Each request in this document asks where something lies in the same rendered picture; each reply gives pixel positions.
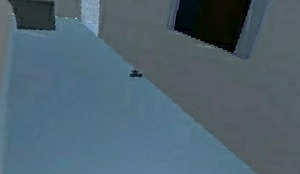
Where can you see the small dark floor object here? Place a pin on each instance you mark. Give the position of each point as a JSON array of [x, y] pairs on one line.
[[135, 73]]

